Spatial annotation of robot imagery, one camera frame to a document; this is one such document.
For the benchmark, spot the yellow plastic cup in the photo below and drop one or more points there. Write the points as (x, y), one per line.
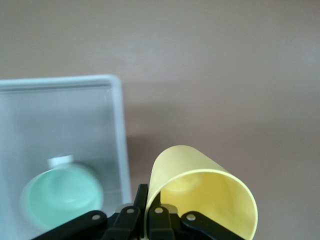
(212, 195)

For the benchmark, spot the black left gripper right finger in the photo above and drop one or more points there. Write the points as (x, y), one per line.
(162, 225)

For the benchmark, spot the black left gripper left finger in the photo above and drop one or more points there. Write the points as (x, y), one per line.
(120, 225)

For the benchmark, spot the brown table cover sheet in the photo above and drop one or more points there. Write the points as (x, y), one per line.
(200, 62)

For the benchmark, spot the clear plastic bin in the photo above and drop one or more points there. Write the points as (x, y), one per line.
(50, 120)

